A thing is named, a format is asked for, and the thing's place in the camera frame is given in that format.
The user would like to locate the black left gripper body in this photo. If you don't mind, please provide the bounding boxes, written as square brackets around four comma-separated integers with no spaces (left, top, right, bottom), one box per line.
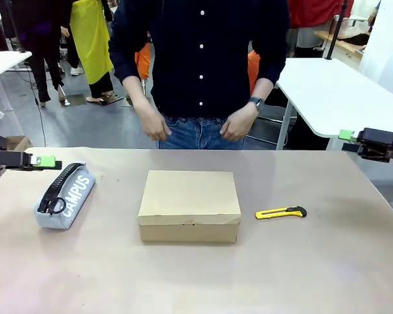
[0,133,33,171]

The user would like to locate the brown cardboard box with lid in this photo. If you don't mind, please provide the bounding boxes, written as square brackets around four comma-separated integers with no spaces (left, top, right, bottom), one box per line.
[137,169,242,245]

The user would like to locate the person's left forearm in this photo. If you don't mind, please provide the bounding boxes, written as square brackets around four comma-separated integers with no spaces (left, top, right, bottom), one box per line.
[248,77,274,105]

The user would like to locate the person's right forearm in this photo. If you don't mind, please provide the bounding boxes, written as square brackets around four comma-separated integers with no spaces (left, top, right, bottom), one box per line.
[122,75,160,115]

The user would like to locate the small open cardboard floor box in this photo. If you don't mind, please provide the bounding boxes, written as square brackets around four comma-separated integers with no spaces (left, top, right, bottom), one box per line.
[6,135,34,152]

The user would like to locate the person's right hand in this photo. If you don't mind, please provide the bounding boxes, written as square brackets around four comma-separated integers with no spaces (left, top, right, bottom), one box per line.
[140,103,172,143]

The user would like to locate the person's left hand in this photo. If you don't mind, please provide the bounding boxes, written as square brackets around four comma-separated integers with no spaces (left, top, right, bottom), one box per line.
[219,103,260,143]

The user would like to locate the grey Campus pencil case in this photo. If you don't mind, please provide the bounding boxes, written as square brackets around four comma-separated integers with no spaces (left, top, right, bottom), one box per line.
[32,161,96,230]

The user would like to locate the white table with rounded corner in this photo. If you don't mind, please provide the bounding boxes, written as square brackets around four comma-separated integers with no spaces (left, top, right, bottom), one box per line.
[276,58,393,151]

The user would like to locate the white table with white leg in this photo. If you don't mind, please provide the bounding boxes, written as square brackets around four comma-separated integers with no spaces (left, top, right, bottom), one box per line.
[0,50,33,113]

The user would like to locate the wooden workbench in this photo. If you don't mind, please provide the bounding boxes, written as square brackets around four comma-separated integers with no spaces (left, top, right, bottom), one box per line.
[313,29,371,61]

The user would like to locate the black stand pole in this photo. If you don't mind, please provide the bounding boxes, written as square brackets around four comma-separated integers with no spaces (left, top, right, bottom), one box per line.
[325,0,350,61]

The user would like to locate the figure in black clothes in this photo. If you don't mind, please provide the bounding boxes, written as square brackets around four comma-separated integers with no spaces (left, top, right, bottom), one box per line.
[18,0,69,108]

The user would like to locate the black wristband watch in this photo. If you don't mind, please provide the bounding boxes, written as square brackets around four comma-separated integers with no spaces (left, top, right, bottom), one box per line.
[248,96,266,113]

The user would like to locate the yellow and black utility knife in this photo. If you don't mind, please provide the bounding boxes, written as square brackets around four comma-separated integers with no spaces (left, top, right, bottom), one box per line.
[255,205,308,220]

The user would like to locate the figure in yellow apron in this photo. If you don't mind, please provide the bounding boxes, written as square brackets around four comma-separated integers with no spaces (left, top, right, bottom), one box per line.
[61,0,124,106]

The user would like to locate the orange chair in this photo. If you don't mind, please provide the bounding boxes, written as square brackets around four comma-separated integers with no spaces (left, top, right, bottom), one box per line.
[134,42,297,147]

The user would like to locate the person in red top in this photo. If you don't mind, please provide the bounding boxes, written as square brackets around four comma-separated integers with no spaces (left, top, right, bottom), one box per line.
[286,0,355,58]

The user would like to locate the blue jeans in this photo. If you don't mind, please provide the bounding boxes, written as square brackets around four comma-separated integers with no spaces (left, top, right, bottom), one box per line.
[158,114,247,150]

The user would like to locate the dark navy button shirt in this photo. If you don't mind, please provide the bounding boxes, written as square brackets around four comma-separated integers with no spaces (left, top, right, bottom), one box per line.
[107,0,291,119]

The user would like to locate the black floor cable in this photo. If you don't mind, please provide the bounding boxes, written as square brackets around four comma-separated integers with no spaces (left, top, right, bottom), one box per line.
[26,61,48,148]

